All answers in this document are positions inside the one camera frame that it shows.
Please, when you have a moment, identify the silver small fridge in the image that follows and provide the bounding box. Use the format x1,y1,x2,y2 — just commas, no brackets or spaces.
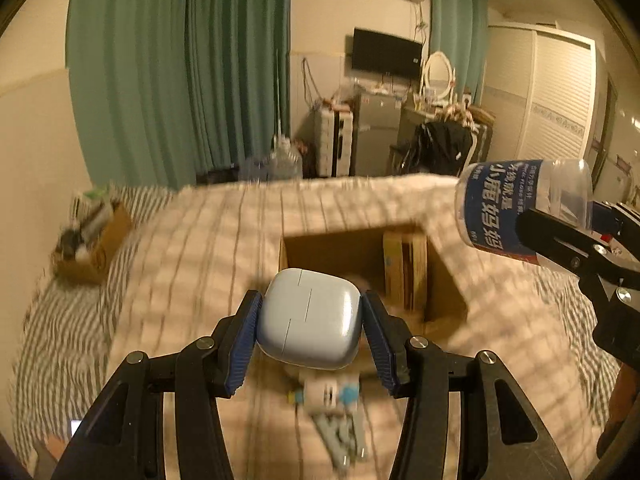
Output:
350,91,404,177

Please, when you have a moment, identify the person's right forearm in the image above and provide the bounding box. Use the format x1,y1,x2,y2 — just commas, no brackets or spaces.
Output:
614,364,640,428

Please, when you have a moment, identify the beige checked blanket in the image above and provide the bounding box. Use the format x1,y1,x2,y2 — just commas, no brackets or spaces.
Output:
106,174,623,480

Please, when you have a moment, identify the narrow green curtain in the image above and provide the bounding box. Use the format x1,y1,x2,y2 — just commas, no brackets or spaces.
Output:
428,0,489,109

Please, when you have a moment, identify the black bag on chair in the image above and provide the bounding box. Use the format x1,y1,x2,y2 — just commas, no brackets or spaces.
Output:
399,120,477,177

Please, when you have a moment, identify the black television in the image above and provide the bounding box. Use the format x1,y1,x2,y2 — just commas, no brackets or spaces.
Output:
351,28,424,81

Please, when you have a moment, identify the clear bottle with blue label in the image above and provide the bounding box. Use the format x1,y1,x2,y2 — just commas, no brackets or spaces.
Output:
454,157,594,267

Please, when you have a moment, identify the white slatted wardrobe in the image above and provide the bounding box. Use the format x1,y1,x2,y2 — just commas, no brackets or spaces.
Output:
481,22,599,172

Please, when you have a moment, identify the grey striped bedsheet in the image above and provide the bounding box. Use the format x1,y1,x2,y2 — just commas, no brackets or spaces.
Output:
9,184,623,466

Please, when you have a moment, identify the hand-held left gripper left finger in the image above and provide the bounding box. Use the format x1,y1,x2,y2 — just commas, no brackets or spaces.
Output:
50,290,263,480

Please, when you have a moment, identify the wide green curtain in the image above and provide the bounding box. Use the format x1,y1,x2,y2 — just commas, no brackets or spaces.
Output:
65,0,292,192

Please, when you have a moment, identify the white framed oval mirror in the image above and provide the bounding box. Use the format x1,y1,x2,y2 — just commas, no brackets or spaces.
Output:
421,51,458,107

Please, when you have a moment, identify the large clear water jug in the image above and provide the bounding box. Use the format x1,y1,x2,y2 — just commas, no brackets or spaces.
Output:
266,134,304,182

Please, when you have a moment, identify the small cardboard box with clutter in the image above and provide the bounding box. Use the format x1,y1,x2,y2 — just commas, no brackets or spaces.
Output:
52,187,134,285

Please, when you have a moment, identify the white and blue small toy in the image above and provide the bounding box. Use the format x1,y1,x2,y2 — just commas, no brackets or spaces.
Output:
289,377,362,412

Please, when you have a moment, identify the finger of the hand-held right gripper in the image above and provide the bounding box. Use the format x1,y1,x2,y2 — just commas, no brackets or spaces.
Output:
516,208,618,281

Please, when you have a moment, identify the light blue earbuds case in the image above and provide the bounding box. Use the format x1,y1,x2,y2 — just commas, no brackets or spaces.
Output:
254,268,364,369

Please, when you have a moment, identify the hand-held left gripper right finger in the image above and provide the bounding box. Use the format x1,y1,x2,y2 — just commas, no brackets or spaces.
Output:
360,290,573,480

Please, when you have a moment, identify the white suitcase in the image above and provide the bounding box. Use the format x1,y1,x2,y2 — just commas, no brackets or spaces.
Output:
313,106,356,177

